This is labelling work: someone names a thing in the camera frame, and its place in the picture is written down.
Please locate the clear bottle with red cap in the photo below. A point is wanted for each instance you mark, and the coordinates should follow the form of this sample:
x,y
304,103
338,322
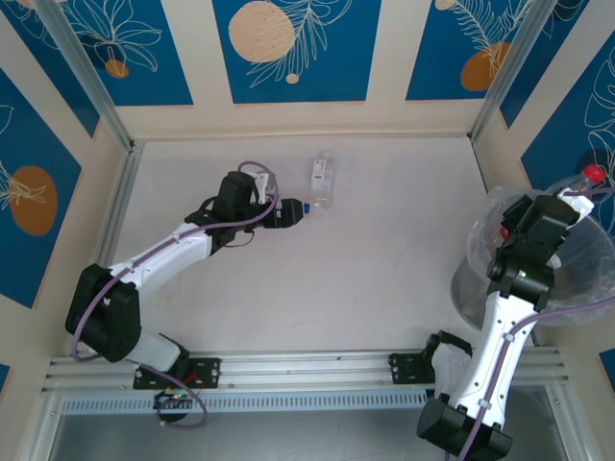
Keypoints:
x,y
583,180

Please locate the Pepsi bottle with blue cap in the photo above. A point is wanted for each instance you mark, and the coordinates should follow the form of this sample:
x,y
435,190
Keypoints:
x,y
304,207

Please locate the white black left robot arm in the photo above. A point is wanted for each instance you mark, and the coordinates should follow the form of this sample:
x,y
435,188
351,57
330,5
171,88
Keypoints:
x,y
163,254

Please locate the grey round bin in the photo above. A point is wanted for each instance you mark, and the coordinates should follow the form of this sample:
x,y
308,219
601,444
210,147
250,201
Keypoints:
x,y
461,293

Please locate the clear bottle white orange label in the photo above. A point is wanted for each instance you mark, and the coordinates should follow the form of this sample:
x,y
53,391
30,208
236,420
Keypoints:
x,y
321,185

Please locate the small circuit board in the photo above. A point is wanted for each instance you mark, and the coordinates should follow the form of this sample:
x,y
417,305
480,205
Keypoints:
x,y
173,397

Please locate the aluminium frame post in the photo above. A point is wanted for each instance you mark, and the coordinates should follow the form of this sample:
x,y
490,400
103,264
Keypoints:
x,y
510,67
85,72

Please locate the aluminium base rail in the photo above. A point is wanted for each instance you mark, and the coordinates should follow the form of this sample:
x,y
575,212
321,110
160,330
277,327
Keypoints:
x,y
307,367

